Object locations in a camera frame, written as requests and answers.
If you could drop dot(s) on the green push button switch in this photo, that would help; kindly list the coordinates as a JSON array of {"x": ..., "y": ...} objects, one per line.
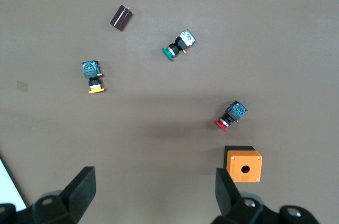
[{"x": 177, "y": 45}]

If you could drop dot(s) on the orange button enclosure box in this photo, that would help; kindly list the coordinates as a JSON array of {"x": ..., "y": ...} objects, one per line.
[{"x": 246, "y": 160}]

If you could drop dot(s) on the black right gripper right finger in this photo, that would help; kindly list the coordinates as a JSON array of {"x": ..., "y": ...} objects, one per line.
[{"x": 227, "y": 197}]

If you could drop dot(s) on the dark maroon cylindrical capacitor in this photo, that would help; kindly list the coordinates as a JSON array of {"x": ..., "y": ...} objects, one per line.
[{"x": 120, "y": 18}]

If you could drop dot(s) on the white drawer cabinet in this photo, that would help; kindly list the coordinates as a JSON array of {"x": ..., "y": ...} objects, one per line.
[{"x": 6, "y": 184}]

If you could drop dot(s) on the red push button switch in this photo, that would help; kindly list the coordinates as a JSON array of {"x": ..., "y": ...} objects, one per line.
[{"x": 233, "y": 114}]

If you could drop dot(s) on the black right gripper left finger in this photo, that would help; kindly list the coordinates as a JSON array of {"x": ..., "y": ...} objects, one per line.
[{"x": 79, "y": 195}]

